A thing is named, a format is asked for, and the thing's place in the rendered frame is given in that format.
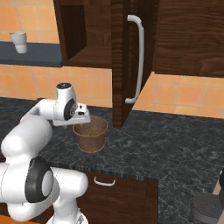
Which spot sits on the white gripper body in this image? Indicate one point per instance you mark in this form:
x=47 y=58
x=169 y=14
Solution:
x=76 y=118

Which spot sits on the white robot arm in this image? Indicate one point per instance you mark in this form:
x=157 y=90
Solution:
x=26 y=163

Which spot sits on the brown woven basket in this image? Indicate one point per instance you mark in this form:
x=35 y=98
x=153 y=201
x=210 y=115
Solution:
x=91 y=137

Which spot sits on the dark wood cabinet door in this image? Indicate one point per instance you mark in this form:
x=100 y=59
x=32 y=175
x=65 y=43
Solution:
x=128 y=58

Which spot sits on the dark wood drawer front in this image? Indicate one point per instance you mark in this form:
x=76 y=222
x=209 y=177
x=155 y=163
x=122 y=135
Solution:
x=116 y=198

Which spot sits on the white cup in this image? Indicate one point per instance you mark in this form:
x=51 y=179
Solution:
x=19 y=42

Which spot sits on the grey round stool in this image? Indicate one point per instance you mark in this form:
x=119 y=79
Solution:
x=207 y=207

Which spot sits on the dark grey wall shelf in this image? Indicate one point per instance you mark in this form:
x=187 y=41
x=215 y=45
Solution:
x=30 y=55

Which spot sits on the dark wood wall cabinet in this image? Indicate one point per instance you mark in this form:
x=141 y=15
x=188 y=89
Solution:
x=175 y=35

